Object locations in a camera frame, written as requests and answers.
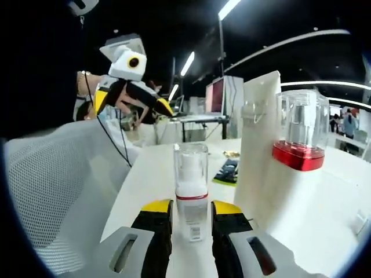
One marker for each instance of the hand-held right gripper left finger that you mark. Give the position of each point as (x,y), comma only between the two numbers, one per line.
(153,249)

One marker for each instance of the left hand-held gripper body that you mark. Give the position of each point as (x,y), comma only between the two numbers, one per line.
(127,65)

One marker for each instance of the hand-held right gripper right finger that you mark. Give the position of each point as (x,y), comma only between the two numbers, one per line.
(226,249)

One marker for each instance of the white red-collared skincare pump bottle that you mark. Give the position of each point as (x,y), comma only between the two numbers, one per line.
(298,156)

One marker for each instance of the person's left hand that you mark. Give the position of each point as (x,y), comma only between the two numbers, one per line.
(87,84)

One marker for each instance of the white ceiling unit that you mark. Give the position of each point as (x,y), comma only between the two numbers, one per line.
(121,40)

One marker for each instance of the red screen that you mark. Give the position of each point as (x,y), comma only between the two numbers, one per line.
(215,95)

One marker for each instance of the white worn device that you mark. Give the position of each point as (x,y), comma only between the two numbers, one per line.
(84,5)

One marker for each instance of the green black packet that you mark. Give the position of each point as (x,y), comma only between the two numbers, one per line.
(226,172)

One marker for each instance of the black stand pole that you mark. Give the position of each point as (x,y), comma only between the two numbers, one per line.
(222,72)

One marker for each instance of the gold foil packet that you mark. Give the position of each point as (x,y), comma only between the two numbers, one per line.
(231,153)

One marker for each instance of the white mesh chair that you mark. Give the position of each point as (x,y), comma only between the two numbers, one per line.
(43,188)

